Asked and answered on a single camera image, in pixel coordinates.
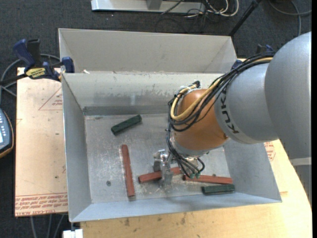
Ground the red-brown flat block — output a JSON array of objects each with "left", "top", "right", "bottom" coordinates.
[
  {"left": 120, "top": 144, "right": 137, "bottom": 199},
  {"left": 182, "top": 174, "right": 234, "bottom": 185},
  {"left": 137, "top": 167, "right": 183, "bottom": 184}
]

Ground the dark green flat block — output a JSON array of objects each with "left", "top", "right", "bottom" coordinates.
[
  {"left": 201, "top": 183, "right": 236, "bottom": 196},
  {"left": 110, "top": 114, "right": 143, "bottom": 136}
]

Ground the grey metal bin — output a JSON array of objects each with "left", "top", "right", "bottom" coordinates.
[{"left": 58, "top": 28, "right": 283, "bottom": 223}]

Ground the brown cardboard board red print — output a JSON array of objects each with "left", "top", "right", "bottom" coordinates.
[{"left": 14, "top": 67, "right": 69, "bottom": 218}]

